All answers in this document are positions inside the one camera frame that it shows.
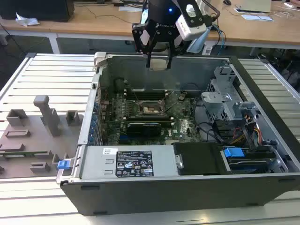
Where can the wooden desk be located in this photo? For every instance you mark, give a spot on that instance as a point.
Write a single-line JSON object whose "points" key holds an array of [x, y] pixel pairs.
{"points": [[82, 25]]}

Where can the white paper sheet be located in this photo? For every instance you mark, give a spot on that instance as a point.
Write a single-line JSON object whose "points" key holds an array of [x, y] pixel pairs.
{"points": [[131, 9]]}

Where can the round coin battery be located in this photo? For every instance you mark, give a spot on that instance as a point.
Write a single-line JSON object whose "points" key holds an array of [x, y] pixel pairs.
{"points": [[182, 96]]}

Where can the black computer mouse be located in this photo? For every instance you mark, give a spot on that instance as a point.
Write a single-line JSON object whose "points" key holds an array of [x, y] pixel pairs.
{"points": [[227, 2]]}

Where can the green motherboard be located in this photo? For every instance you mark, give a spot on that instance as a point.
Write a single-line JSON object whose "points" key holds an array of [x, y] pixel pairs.
{"points": [[180, 124]]}

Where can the black computer box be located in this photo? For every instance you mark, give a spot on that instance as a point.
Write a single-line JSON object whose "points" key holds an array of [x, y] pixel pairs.
{"points": [[35, 10]]}

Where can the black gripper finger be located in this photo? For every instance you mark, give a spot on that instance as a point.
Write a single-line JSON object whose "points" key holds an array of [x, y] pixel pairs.
{"points": [[138, 37], [171, 49]]}

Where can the black camera mounting bracket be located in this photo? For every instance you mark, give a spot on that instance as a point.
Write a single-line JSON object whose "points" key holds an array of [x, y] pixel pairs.
{"points": [[199, 19]]}

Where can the black RAM slot row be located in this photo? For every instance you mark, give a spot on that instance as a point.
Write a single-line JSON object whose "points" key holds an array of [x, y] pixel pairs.
{"points": [[150, 118], [147, 94]]}

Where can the silver power supply unit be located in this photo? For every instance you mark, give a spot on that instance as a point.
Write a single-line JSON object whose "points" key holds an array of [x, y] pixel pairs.
{"points": [[93, 161]]}

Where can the silver laptop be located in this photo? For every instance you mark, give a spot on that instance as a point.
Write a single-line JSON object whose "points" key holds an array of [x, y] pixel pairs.
{"points": [[255, 5]]}

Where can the white paper sheets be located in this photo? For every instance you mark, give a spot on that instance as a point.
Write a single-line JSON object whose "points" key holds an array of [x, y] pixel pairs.
{"points": [[257, 17]]}

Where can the grey parts rack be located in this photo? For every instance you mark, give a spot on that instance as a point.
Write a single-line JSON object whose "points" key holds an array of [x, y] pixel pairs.
{"points": [[35, 131]]}

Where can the black open PC case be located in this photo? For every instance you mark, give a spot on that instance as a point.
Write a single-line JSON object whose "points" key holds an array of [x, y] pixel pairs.
{"points": [[164, 197]]}

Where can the silver metal drive cage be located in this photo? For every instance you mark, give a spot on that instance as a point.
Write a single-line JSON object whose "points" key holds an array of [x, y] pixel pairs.
{"points": [[220, 103]]}

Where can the silver CPU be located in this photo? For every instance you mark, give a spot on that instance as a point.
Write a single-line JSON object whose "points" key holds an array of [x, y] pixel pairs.
{"points": [[159, 65]]}

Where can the crumpled white paper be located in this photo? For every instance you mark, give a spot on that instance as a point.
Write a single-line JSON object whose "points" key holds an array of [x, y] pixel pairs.
{"points": [[27, 20]]}

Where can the CPU socket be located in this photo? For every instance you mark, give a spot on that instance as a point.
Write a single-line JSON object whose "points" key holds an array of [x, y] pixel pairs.
{"points": [[152, 108]]}

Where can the white power adapter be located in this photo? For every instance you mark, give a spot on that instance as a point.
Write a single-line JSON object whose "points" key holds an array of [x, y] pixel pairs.
{"points": [[207, 50]]}

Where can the blue plastic case latch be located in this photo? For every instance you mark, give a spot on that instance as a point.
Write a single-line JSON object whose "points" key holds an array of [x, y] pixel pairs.
{"points": [[63, 164]]}

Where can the hard disk in blue carrier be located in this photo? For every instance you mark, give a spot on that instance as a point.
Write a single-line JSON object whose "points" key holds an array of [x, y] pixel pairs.
{"points": [[234, 154]]}

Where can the black graphics card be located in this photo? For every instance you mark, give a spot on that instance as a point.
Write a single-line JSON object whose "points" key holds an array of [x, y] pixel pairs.
{"points": [[143, 129]]}

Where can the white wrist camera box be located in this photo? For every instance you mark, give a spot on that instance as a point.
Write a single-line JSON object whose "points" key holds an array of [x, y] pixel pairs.
{"points": [[189, 30]]}

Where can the green RAM stick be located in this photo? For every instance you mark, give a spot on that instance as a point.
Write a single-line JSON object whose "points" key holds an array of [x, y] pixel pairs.
{"points": [[30, 154]]}

